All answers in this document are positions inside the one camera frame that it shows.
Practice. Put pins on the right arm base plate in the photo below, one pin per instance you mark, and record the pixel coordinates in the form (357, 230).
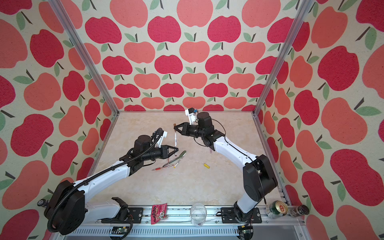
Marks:
(236, 216)

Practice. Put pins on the green drink can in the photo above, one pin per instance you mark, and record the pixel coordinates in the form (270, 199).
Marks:
(276, 209)

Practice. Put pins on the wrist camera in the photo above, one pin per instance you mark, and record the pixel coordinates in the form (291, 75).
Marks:
(161, 135)
(191, 113)

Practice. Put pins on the white pen brown end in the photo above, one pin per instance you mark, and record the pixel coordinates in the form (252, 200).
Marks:
(175, 142)

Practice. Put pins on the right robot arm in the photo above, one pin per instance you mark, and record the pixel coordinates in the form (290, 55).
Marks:
(259, 178)

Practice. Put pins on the clear plastic cup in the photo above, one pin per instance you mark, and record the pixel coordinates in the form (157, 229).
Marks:
(198, 213)

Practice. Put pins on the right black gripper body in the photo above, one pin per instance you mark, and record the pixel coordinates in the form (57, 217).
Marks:
(192, 129)

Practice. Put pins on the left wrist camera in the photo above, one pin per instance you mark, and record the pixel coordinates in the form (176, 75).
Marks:
(161, 135)

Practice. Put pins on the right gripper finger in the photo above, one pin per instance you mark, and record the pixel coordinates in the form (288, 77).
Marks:
(183, 132)
(182, 125)

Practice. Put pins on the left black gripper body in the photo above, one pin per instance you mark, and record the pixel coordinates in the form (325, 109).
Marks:
(163, 148)

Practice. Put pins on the right aluminium corner post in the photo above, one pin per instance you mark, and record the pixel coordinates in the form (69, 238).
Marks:
(286, 47)

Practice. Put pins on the aluminium corner post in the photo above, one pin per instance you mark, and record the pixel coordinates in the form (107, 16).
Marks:
(286, 47)
(70, 29)

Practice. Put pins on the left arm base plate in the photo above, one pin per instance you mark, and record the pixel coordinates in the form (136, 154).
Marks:
(126, 216)

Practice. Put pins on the green marker pen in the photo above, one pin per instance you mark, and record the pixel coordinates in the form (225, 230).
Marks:
(171, 162)

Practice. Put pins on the purple bottle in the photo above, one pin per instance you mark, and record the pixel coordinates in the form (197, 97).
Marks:
(42, 203)

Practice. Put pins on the aluminium front rail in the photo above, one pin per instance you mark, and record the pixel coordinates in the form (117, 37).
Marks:
(179, 226)

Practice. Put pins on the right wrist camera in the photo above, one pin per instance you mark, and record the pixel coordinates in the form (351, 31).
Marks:
(191, 113)

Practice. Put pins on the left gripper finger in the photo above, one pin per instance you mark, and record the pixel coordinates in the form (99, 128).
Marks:
(170, 154)
(173, 149)

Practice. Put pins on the left aluminium corner post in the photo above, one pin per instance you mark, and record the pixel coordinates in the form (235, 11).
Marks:
(70, 29)

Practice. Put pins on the pink snack packet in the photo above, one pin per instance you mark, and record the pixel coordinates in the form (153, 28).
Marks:
(158, 213)

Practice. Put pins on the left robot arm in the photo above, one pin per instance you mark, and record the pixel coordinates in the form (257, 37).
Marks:
(67, 209)

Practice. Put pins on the red gel pen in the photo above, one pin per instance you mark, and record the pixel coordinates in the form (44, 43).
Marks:
(156, 169)

